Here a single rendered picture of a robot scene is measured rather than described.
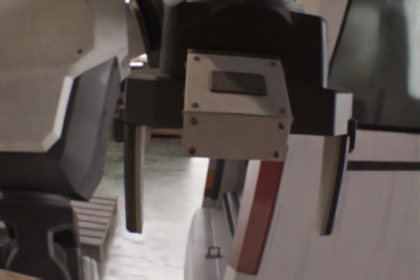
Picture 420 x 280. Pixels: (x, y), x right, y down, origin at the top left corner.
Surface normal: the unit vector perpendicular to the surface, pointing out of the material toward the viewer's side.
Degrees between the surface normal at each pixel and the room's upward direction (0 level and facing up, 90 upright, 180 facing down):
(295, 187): 90
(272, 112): 30
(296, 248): 90
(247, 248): 87
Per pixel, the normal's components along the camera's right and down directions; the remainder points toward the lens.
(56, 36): 0.07, -0.19
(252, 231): -0.59, 0.05
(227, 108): 0.06, -0.77
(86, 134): 0.74, 0.00
